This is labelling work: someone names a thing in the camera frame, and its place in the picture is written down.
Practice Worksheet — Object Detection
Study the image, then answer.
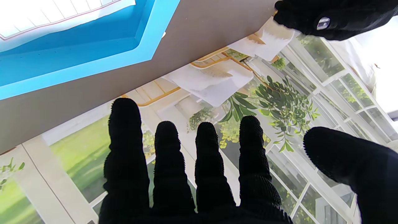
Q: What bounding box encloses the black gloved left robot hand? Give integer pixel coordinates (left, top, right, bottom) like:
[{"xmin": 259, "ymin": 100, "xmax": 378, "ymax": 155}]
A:
[{"xmin": 274, "ymin": 0, "xmax": 398, "ymax": 41}]

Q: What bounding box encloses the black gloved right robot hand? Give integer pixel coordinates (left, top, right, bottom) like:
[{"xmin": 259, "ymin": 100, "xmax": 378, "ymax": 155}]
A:
[{"xmin": 99, "ymin": 98, "xmax": 398, "ymax": 224}]

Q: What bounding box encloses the blue plastic file box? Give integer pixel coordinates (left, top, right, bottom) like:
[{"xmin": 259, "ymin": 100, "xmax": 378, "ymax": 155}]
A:
[{"xmin": 0, "ymin": 0, "xmax": 181, "ymax": 100}]

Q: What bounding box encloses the red-lined white paper sheet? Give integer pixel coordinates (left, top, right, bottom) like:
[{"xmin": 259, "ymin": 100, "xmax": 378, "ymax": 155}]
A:
[{"xmin": 0, "ymin": 0, "xmax": 136, "ymax": 52}]

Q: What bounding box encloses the printed garden window backdrop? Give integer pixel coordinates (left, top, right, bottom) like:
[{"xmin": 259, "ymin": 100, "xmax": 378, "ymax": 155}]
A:
[{"xmin": 0, "ymin": 0, "xmax": 398, "ymax": 224}]

